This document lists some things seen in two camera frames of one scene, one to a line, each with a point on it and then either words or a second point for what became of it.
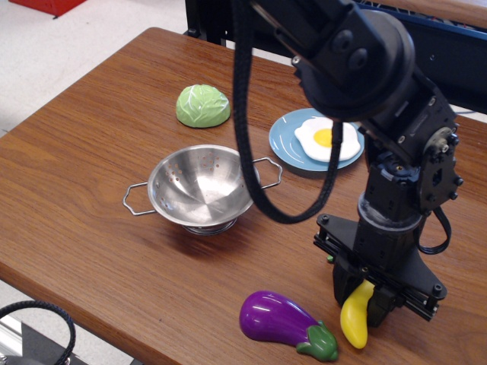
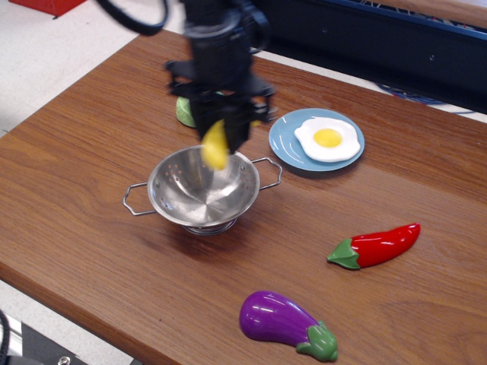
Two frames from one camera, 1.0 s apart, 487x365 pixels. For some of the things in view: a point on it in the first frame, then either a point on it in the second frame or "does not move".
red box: (56, 7) does not move
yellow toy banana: (354, 311) → (214, 144)
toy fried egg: (316, 134) does not move
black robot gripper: (382, 245) → (222, 66)
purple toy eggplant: (271, 316) does not move
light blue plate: (288, 146) does not move
